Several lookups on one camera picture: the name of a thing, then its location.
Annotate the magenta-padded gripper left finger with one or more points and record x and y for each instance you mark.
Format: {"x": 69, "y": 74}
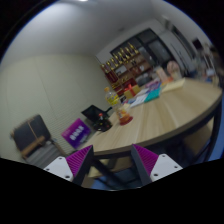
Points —
{"x": 78, "y": 161}

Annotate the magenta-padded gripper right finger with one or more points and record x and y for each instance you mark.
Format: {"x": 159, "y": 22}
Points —
{"x": 145, "y": 161}

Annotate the clear yellow-labelled drink bottle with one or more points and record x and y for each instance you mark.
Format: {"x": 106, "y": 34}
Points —
{"x": 115, "y": 101}

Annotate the purple sign board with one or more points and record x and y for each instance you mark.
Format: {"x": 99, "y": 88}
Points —
{"x": 76, "y": 133}

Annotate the flat round red coaster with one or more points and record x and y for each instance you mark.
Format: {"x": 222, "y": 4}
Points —
{"x": 129, "y": 122}

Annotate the black dotted mug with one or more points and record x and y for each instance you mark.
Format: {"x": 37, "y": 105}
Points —
{"x": 104, "y": 125}

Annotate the red-ball stirrer stick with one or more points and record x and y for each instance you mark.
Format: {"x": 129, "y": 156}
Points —
{"x": 100, "y": 115}

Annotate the dark wooden-armed chair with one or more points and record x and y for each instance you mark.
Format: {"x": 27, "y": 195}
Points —
{"x": 30, "y": 133}

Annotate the teal book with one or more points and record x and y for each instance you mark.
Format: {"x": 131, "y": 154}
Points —
{"x": 152, "y": 94}

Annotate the yellow gift box red ribbon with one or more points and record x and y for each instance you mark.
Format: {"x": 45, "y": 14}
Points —
{"x": 131, "y": 91}

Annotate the blue book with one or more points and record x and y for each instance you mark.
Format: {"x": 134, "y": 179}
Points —
{"x": 153, "y": 85}

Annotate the orange standing carton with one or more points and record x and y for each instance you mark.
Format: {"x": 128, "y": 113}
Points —
{"x": 161, "y": 75}

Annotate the red-brown shelf unit with trophies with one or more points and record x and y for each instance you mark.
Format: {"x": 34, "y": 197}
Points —
{"x": 123, "y": 70}

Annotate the pink flowers in white pot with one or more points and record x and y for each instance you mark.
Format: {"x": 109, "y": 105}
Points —
{"x": 173, "y": 68}

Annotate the black framed glass door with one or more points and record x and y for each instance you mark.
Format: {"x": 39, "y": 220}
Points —
{"x": 156, "y": 46}

